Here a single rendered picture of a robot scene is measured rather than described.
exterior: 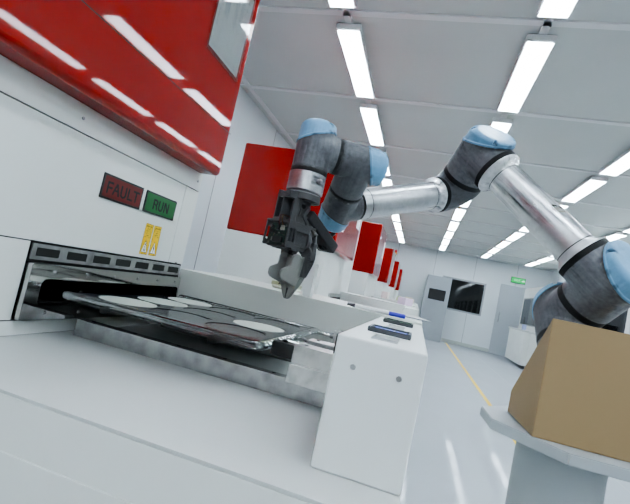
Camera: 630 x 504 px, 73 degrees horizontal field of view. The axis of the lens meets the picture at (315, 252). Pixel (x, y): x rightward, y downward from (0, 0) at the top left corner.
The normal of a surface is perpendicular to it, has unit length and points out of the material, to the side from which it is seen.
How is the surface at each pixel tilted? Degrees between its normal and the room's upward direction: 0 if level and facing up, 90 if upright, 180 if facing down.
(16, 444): 90
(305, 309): 90
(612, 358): 90
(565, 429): 90
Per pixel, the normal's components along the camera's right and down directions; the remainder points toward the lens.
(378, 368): -0.23, -0.11
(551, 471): -0.59, -0.18
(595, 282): -0.86, 0.07
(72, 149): 0.95, 0.19
